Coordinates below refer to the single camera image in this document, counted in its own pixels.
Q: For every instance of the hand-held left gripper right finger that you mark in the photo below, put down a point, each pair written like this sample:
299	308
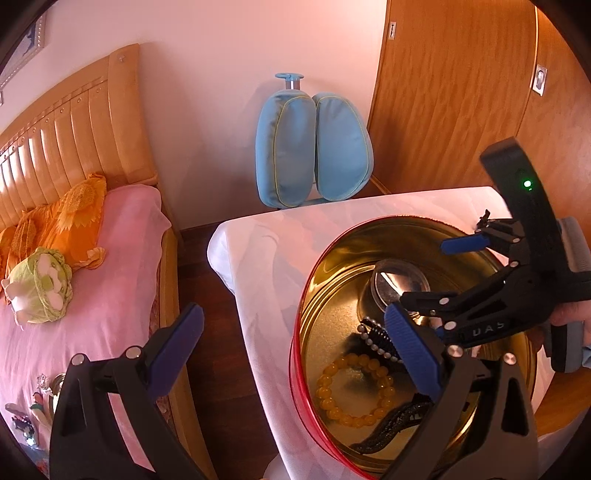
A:
413	350

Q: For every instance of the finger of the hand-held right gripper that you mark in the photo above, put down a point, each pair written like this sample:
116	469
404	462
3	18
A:
429	302
461	244

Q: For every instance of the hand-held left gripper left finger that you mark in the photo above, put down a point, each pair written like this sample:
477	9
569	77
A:
178	350

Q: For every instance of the black bow hair clip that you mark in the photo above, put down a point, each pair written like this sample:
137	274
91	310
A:
484	220

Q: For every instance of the small round metal lid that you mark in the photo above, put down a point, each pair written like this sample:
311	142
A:
392	281

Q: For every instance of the black bow hair claw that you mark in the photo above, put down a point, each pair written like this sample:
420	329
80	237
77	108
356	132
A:
392	424

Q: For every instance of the red round tin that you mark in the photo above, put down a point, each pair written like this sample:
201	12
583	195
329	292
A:
332	323

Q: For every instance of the person's right hand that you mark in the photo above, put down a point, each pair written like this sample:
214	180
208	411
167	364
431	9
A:
572	314

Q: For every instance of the pink bed sheet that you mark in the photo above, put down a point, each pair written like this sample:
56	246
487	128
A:
115	286

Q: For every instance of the white tablecloth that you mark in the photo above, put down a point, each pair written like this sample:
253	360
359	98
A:
258	277

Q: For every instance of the green cabbage plush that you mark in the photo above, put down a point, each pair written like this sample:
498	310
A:
41	286

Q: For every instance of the wooden door with keyhole plate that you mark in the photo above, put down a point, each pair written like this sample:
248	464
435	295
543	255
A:
438	92

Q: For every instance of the small colourful hair accessories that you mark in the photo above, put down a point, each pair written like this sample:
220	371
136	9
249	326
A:
27	415

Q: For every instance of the orange frilled pillow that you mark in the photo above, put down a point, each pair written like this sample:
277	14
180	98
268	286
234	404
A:
11	249
69	217

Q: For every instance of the blue padded chair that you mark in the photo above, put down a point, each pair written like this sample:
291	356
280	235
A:
286	152

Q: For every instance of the silver framed picture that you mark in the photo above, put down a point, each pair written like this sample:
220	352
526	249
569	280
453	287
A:
34	39

